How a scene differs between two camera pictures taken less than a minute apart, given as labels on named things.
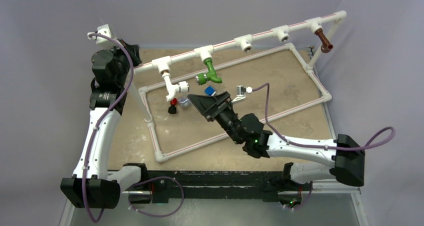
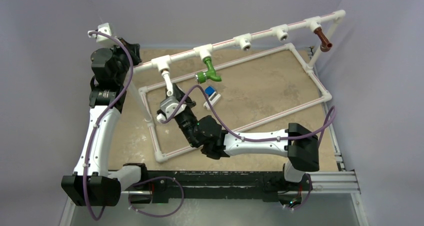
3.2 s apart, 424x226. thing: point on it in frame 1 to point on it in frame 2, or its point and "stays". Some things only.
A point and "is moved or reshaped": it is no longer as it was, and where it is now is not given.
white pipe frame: [335, 19] stays
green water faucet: [201, 78] stays
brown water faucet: [326, 46] stays
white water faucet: [182, 87] is moved or reshaped
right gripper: [202, 103] to [182, 98]
